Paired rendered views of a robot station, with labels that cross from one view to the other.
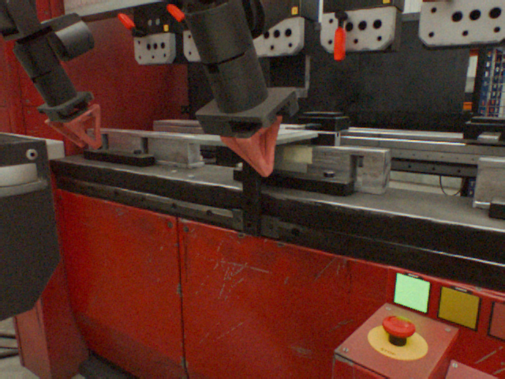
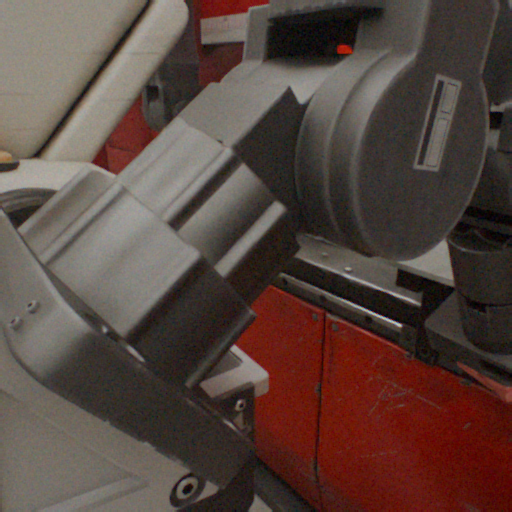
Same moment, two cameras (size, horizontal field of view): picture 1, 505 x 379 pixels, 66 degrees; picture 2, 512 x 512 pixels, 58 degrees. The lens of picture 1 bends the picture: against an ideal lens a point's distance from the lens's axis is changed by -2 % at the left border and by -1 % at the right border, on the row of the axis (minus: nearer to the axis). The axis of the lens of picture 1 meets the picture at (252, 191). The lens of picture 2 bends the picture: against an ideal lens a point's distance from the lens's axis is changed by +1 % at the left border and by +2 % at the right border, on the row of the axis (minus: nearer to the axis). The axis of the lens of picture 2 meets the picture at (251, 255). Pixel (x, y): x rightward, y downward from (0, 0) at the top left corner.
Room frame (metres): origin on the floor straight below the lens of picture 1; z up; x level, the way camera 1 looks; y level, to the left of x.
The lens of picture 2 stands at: (0.08, 0.11, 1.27)
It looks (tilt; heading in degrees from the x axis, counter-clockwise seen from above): 22 degrees down; 16
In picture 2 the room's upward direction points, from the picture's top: straight up
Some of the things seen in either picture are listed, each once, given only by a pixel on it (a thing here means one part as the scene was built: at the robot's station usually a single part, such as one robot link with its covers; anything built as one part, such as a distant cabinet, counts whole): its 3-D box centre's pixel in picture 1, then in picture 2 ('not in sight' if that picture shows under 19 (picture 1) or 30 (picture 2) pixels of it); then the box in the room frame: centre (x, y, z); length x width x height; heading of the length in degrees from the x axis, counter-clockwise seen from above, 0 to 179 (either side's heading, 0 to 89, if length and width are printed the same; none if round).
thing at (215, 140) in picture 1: (254, 136); (447, 246); (0.86, -0.01, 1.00); 0.26 x 0.18 x 0.01; 146
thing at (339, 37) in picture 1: (341, 36); not in sight; (0.85, -0.18, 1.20); 0.04 x 0.02 x 0.10; 146
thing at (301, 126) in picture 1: (312, 122); not in sight; (1.12, -0.17, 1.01); 0.26 x 0.12 x 0.05; 146
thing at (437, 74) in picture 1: (299, 85); not in sight; (1.54, -0.18, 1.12); 1.13 x 0.02 x 0.44; 56
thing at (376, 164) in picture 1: (306, 163); not in sight; (0.95, -0.13, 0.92); 0.39 x 0.06 x 0.10; 56
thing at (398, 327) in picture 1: (398, 333); not in sight; (0.44, -0.18, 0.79); 0.04 x 0.04 x 0.04
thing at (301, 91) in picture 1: (288, 76); not in sight; (0.99, -0.09, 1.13); 0.10 x 0.02 x 0.10; 56
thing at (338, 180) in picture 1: (289, 179); not in sight; (0.92, -0.09, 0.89); 0.30 x 0.05 x 0.03; 56
